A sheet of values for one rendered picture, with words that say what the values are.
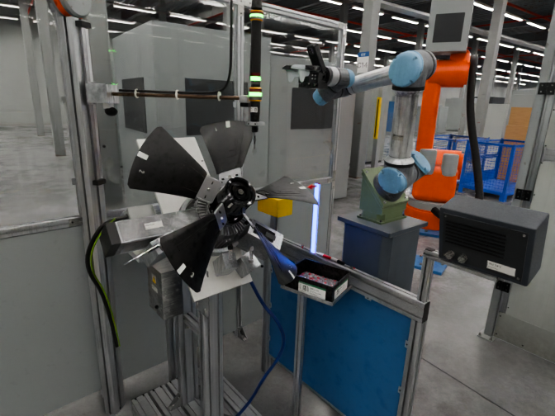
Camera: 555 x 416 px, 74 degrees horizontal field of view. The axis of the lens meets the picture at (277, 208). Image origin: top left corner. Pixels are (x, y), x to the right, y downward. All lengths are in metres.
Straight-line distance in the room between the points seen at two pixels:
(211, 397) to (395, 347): 0.81
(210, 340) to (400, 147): 1.09
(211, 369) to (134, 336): 0.65
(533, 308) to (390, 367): 1.45
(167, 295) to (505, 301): 2.20
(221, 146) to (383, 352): 1.05
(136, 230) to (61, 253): 0.70
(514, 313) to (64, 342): 2.66
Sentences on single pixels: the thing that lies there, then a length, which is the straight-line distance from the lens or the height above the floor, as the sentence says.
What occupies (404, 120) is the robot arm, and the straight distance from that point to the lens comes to 1.50.
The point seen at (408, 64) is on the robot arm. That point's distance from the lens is 1.45.
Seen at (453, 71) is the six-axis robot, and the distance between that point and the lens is 5.06.
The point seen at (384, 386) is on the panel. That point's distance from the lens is 1.73.
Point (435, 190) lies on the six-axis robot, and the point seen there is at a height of 0.54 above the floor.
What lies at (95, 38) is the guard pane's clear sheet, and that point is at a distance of 1.87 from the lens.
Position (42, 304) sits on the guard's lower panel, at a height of 0.62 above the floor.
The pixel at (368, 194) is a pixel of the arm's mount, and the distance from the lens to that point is 1.77.
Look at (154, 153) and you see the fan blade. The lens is 1.28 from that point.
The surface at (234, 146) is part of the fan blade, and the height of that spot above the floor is 1.36.
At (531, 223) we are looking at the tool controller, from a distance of 1.20.
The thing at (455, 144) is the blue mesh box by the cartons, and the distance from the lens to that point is 7.71.
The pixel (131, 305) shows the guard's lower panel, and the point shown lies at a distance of 2.14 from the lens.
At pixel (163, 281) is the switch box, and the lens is 1.61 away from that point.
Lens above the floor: 1.52
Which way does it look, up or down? 16 degrees down
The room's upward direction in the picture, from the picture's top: 2 degrees clockwise
